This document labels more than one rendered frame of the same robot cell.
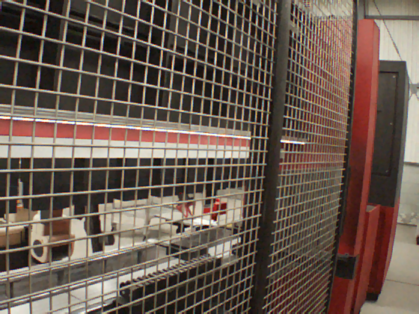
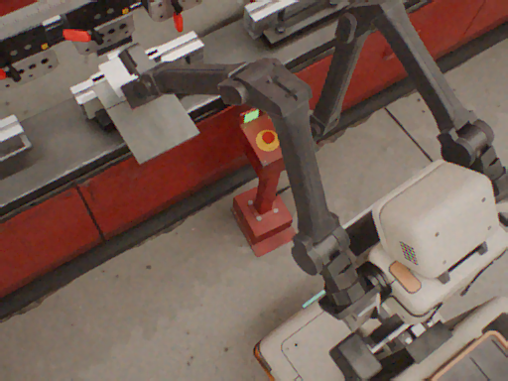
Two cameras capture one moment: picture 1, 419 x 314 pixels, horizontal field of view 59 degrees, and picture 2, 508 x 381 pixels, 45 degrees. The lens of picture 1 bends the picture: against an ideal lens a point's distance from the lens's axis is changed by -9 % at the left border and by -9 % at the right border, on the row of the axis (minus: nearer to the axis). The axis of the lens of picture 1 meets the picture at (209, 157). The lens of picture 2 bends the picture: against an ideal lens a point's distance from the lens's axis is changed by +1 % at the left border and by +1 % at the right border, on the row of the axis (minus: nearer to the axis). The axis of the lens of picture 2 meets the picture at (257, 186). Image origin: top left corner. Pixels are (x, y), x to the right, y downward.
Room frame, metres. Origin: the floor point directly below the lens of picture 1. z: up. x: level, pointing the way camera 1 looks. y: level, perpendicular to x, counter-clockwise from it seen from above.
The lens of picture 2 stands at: (2.78, 0.63, 2.46)
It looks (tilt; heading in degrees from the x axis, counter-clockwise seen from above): 67 degrees down; 195
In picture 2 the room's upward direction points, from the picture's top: 10 degrees clockwise
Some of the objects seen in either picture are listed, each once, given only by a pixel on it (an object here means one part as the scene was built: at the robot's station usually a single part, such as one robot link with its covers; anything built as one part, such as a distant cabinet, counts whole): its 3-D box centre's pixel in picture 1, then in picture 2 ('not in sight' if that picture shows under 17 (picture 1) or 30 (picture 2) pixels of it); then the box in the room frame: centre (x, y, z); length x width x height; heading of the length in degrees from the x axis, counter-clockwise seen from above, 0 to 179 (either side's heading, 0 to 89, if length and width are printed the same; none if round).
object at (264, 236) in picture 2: not in sight; (265, 217); (1.91, 0.46, 0.06); 0.25 x 0.20 x 0.12; 52
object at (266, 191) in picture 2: not in sight; (268, 181); (1.90, 0.43, 0.39); 0.05 x 0.05 x 0.54; 52
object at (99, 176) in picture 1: (92, 179); not in sight; (1.38, 0.41, 1.26); 0.15 x 0.09 x 0.17; 147
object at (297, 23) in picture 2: not in sight; (306, 20); (1.56, 0.36, 0.89); 0.30 x 0.05 x 0.03; 147
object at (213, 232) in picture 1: (199, 238); (140, 75); (1.98, 0.01, 0.92); 0.39 x 0.06 x 0.10; 147
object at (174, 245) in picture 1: (171, 244); not in sight; (1.53, 0.12, 1.01); 0.26 x 0.12 x 0.05; 57
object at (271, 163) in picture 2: not in sight; (278, 136); (1.90, 0.43, 0.75); 0.20 x 0.16 x 0.18; 142
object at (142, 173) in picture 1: (131, 177); not in sight; (1.55, 0.30, 1.26); 0.15 x 0.09 x 0.17; 147
